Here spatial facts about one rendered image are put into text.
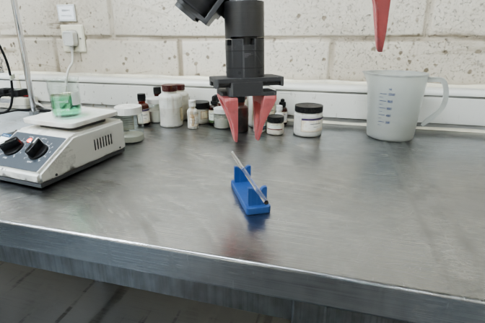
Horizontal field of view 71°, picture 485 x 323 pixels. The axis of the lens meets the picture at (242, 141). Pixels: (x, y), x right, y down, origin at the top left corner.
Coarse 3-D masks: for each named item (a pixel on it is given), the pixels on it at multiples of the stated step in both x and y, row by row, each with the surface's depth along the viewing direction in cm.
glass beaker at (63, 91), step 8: (48, 80) 58; (56, 80) 58; (64, 80) 58; (72, 80) 59; (48, 88) 59; (56, 88) 58; (64, 88) 58; (72, 88) 59; (48, 96) 60; (56, 96) 58; (64, 96) 59; (72, 96) 60; (80, 96) 62; (56, 104) 59; (64, 104) 59; (72, 104) 60; (80, 104) 62; (56, 112) 59; (64, 112) 59; (72, 112) 60; (80, 112) 62
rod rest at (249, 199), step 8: (248, 168) 53; (240, 176) 53; (232, 184) 53; (240, 184) 52; (248, 184) 52; (240, 192) 50; (248, 192) 45; (264, 192) 46; (240, 200) 48; (248, 200) 45; (256, 200) 46; (248, 208) 45; (256, 208) 45; (264, 208) 45
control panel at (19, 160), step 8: (24, 136) 59; (32, 136) 58; (40, 136) 58; (48, 136) 58; (24, 144) 57; (48, 144) 56; (56, 144) 56; (0, 152) 57; (24, 152) 56; (48, 152) 55; (0, 160) 56; (8, 160) 55; (16, 160) 55; (24, 160) 54; (32, 160) 54; (40, 160) 54; (16, 168) 53; (24, 168) 53; (32, 168) 53
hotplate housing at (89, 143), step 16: (32, 128) 61; (48, 128) 61; (64, 128) 60; (80, 128) 61; (96, 128) 62; (112, 128) 65; (64, 144) 56; (80, 144) 58; (96, 144) 62; (112, 144) 66; (48, 160) 53; (64, 160) 56; (80, 160) 59; (96, 160) 63; (0, 176) 55; (16, 176) 53; (32, 176) 52; (48, 176) 53; (64, 176) 56
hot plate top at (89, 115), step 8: (48, 112) 65; (88, 112) 65; (96, 112) 65; (104, 112) 65; (112, 112) 66; (24, 120) 61; (32, 120) 60; (40, 120) 59; (48, 120) 59; (56, 120) 59; (64, 120) 59; (72, 120) 59; (80, 120) 59; (88, 120) 60; (96, 120) 62
